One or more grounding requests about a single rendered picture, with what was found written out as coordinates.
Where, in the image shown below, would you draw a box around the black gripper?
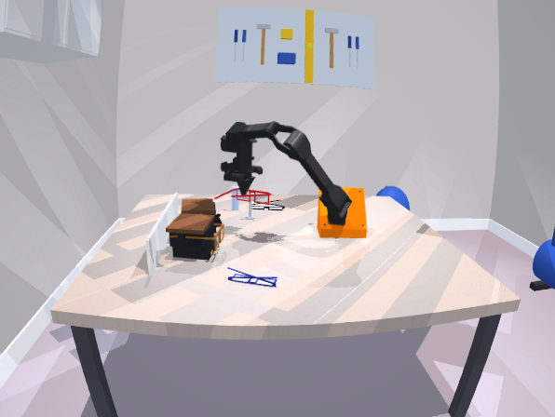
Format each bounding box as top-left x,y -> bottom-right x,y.
223,155 -> 263,195

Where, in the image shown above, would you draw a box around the red glasses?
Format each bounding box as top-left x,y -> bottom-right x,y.
214,188 -> 271,205

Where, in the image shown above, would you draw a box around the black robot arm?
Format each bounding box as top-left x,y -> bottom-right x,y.
220,121 -> 353,226

